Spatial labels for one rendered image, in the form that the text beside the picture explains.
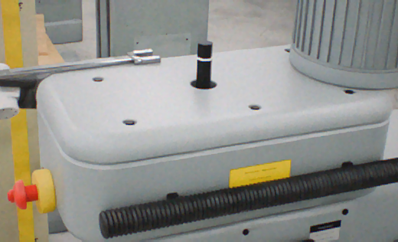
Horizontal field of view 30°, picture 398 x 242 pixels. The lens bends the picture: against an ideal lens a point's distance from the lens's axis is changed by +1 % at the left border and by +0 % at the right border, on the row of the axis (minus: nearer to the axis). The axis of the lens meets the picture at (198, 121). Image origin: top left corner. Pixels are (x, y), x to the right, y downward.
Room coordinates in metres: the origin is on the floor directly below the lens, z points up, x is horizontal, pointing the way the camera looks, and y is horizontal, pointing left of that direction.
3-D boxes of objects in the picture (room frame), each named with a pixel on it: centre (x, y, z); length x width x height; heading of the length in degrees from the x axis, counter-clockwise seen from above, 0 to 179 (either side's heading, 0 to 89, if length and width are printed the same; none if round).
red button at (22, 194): (0.86, 0.23, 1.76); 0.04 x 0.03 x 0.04; 24
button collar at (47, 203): (0.87, 0.21, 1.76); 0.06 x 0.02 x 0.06; 24
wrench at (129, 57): (1.00, 0.18, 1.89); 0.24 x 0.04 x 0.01; 116
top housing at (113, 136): (0.97, -0.02, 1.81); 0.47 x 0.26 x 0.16; 114
